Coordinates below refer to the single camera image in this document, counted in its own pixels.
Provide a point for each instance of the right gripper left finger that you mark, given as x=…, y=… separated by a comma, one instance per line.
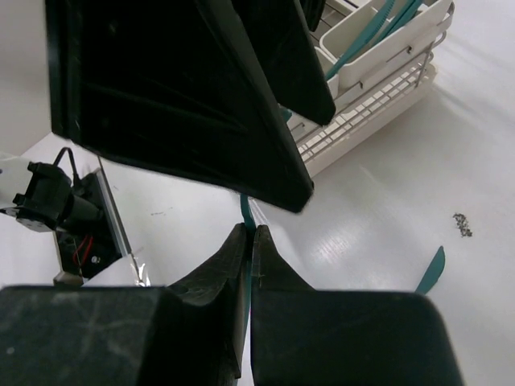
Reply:
x=187, y=333

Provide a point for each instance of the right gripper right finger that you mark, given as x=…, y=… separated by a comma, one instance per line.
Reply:
x=300, y=335

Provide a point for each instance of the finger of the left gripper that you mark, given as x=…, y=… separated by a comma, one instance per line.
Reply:
x=280, y=33
x=172, y=87

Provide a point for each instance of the white utensil holder near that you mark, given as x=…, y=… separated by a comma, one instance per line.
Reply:
x=357, y=68

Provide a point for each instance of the clear dish rack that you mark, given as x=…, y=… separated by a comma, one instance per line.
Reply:
x=320, y=146

